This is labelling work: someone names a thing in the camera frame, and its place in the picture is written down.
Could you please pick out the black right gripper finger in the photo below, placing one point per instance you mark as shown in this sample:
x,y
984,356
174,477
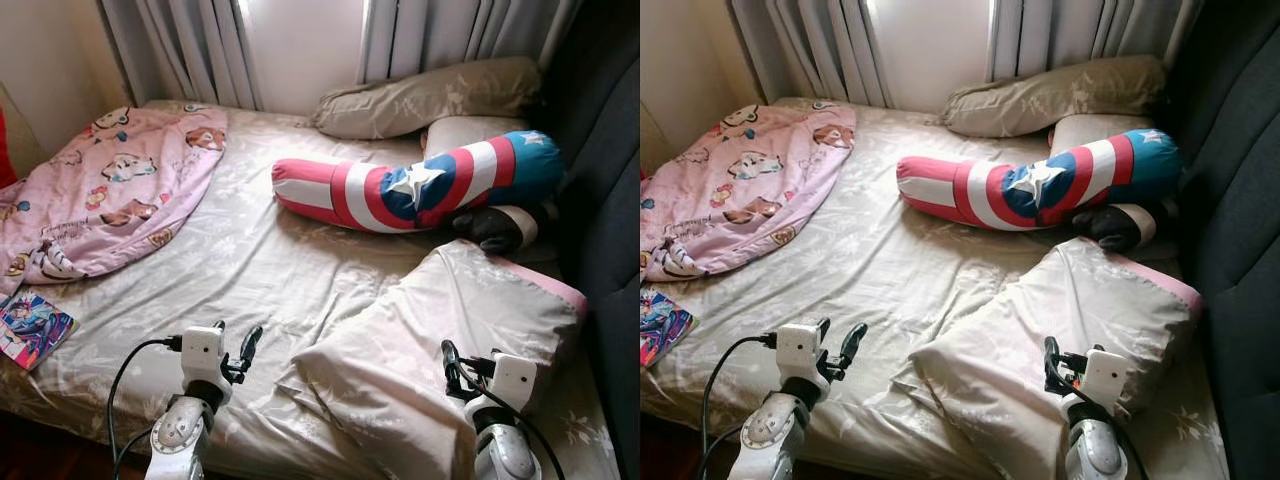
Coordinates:
x,y
1051,365
450,368

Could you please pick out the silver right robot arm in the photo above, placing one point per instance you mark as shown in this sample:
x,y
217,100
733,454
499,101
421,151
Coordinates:
x,y
1095,450
505,450

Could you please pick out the beige pillow with pink edge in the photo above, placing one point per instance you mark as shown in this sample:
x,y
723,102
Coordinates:
x,y
440,350
1050,350

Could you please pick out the beige floral bed sheet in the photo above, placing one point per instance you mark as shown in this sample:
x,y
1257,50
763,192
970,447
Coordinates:
x,y
250,280
880,270

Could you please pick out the black plush toy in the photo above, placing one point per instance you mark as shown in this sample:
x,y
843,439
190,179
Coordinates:
x,y
490,228
1110,228

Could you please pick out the colourful comic book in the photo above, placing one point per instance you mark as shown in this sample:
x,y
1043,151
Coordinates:
x,y
665,328
35,330

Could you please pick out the pink cartoon print blanket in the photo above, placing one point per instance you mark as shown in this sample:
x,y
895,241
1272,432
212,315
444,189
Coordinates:
x,y
740,190
110,200

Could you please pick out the red white blue star bolster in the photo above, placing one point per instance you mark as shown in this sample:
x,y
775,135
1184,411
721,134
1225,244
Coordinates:
x,y
420,185
1040,185

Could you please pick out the dark grey upholstered sofa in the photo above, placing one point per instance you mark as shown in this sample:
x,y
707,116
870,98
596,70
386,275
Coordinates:
x,y
1240,200
610,200

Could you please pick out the small cream pillow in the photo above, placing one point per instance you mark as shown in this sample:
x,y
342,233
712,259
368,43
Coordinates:
x,y
1090,130
465,132

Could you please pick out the olive beige pillow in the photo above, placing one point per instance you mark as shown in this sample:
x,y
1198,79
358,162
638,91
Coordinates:
x,y
1060,98
430,100

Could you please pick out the grey pleated curtain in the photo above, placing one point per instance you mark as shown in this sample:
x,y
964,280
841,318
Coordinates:
x,y
180,50
810,50
450,35
1080,35

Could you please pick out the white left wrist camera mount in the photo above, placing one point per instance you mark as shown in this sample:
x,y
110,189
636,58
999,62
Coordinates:
x,y
202,352
797,350

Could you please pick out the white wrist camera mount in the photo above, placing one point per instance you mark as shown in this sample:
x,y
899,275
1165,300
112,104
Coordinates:
x,y
515,380
202,352
797,350
1108,378

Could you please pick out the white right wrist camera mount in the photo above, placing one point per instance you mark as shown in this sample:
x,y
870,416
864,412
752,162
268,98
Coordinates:
x,y
515,380
1108,378

